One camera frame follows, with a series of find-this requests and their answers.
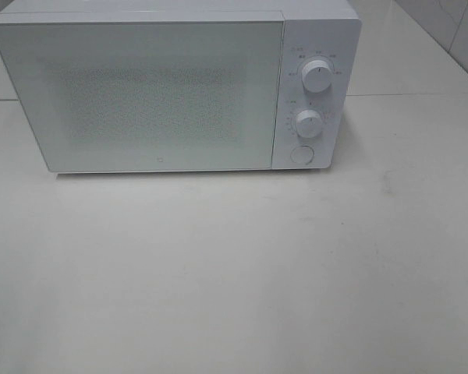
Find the white microwave oven body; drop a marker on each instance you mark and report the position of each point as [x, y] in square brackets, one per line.
[311, 29]

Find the round white door button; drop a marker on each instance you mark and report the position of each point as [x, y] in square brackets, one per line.
[302, 155]

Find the white microwave door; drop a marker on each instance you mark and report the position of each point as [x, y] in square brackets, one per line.
[147, 97]

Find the white control knob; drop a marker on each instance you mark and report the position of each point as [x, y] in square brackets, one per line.
[308, 124]
[316, 75]

